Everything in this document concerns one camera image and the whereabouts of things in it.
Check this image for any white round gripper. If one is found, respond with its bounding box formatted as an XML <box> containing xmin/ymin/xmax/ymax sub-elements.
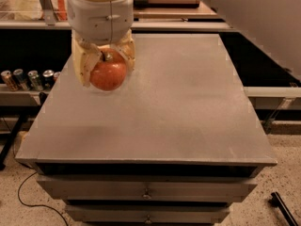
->
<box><xmin>67</xmin><ymin>0</ymin><xmax>135</xmax><ymax>88</ymax></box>

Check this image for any red apple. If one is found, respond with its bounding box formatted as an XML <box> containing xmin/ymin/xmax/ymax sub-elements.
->
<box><xmin>89</xmin><ymin>48</ymin><xmax>127</xmax><ymax>91</ymax></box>

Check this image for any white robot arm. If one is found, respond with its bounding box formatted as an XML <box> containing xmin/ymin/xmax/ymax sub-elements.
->
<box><xmin>67</xmin><ymin>0</ymin><xmax>301</xmax><ymax>80</ymax></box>

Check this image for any red drink can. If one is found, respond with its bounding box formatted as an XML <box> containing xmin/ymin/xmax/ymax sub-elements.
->
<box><xmin>54</xmin><ymin>72</ymin><xmax>61</xmax><ymax>82</ymax></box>

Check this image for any orange white bag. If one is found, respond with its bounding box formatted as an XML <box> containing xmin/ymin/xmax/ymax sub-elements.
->
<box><xmin>56</xmin><ymin>0</ymin><xmax>67</xmax><ymax>21</ymax></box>

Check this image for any dark drink can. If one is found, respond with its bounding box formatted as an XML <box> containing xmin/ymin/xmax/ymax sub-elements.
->
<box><xmin>42</xmin><ymin>70</ymin><xmax>55</xmax><ymax>89</ymax></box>

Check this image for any green drink can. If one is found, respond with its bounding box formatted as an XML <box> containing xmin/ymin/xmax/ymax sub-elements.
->
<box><xmin>27</xmin><ymin>71</ymin><xmax>43</xmax><ymax>91</ymax></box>

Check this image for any orange drink can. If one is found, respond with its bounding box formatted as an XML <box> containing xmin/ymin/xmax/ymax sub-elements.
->
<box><xmin>1</xmin><ymin>71</ymin><xmax>19</xmax><ymax>91</ymax></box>

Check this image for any black table leg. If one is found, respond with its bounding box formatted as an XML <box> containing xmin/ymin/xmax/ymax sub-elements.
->
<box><xmin>0</xmin><ymin>113</ymin><xmax>26</xmax><ymax>170</ymax></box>

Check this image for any grey drawer cabinet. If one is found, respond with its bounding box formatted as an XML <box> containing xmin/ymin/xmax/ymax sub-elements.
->
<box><xmin>17</xmin><ymin>34</ymin><xmax>277</xmax><ymax>226</ymax></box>

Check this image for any upper grey drawer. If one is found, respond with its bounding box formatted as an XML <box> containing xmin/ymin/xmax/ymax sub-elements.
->
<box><xmin>37</xmin><ymin>175</ymin><xmax>257</xmax><ymax>202</ymax></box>

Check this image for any grey drawer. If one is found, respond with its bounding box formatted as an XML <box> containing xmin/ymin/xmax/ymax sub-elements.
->
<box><xmin>65</xmin><ymin>205</ymin><xmax>230</xmax><ymax>224</ymax></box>
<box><xmin>37</xmin><ymin>175</ymin><xmax>257</xmax><ymax>202</ymax></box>

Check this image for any lower grey drawer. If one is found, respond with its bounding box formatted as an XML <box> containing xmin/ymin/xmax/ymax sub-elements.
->
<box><xmin>65</xmin><ymin>205</ymin><xmax>230</xmax><ymax>224</ymax></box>

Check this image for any black bar on floor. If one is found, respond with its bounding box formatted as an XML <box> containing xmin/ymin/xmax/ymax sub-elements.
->
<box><xmin>271</xmin><ymin>192</ymin><xmax>299</xmax><ymax>226</ymax></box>

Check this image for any left metal bracket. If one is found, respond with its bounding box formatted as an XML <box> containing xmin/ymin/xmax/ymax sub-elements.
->
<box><xmin>39</xmin><ymin>0</ymin><xmax>57</xmax><ymax>25</ymax></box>

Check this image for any black floor cable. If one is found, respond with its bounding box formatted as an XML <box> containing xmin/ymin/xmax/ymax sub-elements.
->
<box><xmin>13</xmin><ymin>141</ymin><xmax>70</xmax><ymax>226</ymax></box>

